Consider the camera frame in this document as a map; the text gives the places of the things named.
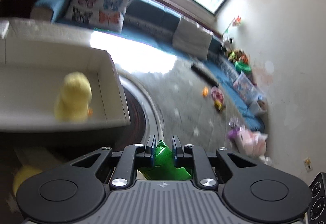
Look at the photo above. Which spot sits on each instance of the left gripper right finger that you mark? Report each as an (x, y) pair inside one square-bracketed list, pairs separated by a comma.
[(194, 158)]

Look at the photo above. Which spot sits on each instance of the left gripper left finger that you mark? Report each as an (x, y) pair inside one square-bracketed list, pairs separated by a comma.
[(128, 161)]

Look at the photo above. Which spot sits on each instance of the green toy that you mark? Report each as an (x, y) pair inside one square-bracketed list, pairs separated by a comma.
[(164, 168)]

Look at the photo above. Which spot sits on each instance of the yellow plush duck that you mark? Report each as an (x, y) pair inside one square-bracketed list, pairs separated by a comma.
[(72, 103)]

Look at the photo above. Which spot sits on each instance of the grey quilted floor mat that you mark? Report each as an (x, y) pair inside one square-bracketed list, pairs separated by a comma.
[(175, 92)]

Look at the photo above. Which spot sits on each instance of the yellow toy truck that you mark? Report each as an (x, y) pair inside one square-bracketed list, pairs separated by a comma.
[(219, 105)]

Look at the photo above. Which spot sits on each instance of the pink toy bag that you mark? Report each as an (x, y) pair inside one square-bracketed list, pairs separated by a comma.
[(248, 142)]

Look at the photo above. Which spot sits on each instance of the pink toy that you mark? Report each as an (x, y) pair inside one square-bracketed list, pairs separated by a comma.
[(217, 94)]

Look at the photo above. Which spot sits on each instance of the small orange toy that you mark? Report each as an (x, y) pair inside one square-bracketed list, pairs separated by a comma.
[(205, 91)]

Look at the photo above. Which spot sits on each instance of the black roll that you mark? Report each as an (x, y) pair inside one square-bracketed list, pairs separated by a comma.
[(205, 76)]

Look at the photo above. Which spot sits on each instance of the clear plastic toy bin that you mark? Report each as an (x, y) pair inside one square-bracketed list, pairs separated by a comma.
[(247, 90)]

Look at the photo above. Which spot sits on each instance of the large orange dinosaur toy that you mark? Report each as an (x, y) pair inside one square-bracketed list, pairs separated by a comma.
[(34, 160)]

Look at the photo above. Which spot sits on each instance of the green bowl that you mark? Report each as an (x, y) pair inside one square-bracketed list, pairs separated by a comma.
[(240, 66)]

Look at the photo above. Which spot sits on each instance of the stuffed animals pile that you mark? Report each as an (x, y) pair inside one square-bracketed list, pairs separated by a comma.
[(237, 55)]

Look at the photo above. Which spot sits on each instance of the grey folded blanket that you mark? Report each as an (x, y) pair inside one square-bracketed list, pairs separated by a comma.
[(192, 38)]

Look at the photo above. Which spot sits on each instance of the blue sofa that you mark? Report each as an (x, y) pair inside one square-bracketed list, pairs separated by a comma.
[(152, 23)]

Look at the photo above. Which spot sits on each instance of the white cardboard box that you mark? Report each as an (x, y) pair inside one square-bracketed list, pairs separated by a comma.
[(36, 56)]

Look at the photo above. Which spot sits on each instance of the butterfly print pillow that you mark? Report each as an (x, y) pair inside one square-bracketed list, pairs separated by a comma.
[(104, 14)]

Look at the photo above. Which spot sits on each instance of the wall socket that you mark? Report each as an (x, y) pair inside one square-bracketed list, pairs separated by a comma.
[(308, 164)]

